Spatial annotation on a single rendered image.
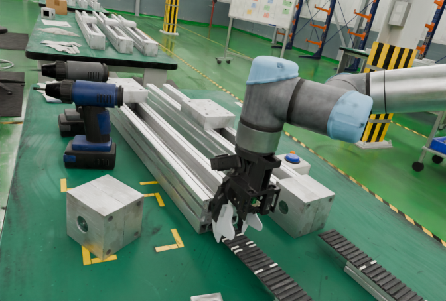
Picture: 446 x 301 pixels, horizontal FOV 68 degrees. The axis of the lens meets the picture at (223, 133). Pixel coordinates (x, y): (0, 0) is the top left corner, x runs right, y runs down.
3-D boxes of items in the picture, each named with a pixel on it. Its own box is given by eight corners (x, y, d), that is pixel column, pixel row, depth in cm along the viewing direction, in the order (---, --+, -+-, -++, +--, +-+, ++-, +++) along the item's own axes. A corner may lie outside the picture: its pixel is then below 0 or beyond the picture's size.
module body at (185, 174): (236, 223, 73) (243, 191, 70) (197, 234, 67) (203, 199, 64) (123, 103, 132) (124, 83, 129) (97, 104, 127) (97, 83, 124)
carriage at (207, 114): (231, 134, 105) (235, 115, 103) (202, 137, 99) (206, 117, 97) (206, 117, 117) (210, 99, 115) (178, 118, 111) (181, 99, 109)
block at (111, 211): (149, 230, 66) (153, 189, 63) (102, 261, 57) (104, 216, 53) (115, 208, 70) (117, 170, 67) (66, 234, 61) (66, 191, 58)
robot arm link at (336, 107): (377, 88, 53) (311, 71, 57) (373, 101, 44) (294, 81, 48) (362, 132, 56) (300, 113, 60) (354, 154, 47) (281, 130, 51)
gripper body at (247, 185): (241, 225, 56) (256, 162, 52) (215, 197, 63) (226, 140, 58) (274, 215, 60) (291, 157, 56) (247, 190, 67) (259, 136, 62)
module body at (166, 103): (297, 206, 84) (305, 177, 80) (267, 215, 78) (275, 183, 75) (166, 103, 143) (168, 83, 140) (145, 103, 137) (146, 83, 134)
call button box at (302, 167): (306, 183, 96) (311, 164, 94) (282, 188, 91) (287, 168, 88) (287, 170, 102) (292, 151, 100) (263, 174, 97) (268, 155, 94)
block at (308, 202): (330, 225, 78) (342, 191, 75) (293, 239, 71) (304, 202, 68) (302, 204, 85) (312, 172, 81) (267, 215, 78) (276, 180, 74)
